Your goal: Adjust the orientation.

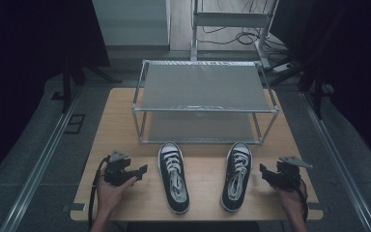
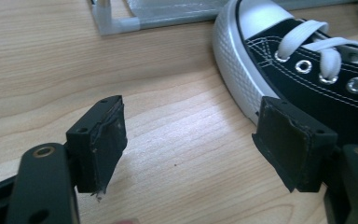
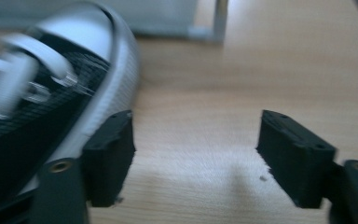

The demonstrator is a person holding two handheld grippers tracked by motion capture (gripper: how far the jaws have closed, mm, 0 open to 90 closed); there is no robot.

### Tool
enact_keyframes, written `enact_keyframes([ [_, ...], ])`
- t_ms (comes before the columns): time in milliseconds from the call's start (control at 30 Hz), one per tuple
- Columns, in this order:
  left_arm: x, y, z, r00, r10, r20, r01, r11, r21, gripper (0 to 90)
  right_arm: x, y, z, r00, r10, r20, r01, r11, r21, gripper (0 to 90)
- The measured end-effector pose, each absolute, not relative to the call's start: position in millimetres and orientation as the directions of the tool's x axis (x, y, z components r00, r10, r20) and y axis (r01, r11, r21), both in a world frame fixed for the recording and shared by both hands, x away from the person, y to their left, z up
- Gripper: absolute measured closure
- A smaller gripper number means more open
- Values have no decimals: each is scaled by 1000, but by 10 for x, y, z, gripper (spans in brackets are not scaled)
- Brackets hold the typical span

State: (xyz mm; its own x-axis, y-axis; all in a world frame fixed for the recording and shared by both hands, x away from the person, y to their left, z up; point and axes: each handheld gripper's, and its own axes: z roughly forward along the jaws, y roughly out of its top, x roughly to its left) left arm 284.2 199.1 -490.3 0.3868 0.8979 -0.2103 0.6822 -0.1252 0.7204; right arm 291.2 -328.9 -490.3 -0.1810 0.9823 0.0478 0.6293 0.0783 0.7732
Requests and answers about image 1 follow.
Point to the white power strip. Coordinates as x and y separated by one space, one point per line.
282 67

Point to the dark curtain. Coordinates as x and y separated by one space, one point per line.
29 48
357 64

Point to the metal two-tier shoe rack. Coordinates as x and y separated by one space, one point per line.
203 87

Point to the black tripod stand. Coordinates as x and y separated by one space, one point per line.
317 90
67 87

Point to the person's right hand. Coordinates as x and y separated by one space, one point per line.
290 199

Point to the aluminium floor rail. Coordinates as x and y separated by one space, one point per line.
35 174
341 161

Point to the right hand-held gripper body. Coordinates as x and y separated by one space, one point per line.
288 175

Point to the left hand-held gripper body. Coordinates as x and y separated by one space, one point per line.
117 169

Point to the grey cabinet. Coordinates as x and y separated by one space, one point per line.
130 22

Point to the person's left hand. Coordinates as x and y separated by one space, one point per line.
111 193

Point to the black canvas sneaker white laces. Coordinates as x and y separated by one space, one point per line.
174 180
236 180

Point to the white metal stand frame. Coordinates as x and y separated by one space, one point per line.
230 19

